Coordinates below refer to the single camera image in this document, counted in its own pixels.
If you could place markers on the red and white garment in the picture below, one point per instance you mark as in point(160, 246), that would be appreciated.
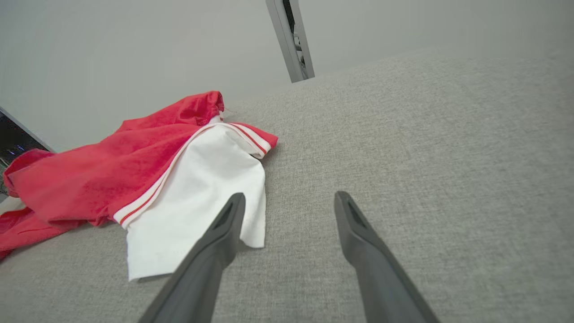
point(89, 179)

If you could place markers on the dark panel with grey frame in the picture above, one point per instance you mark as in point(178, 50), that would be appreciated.
point(13, 139)

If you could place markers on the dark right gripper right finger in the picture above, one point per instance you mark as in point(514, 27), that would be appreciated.
point(381, 282)

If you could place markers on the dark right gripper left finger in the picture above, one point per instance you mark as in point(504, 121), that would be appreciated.
point(202, 278)

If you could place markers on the grey partition post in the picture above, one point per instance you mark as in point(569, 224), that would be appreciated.
point(281, 36)

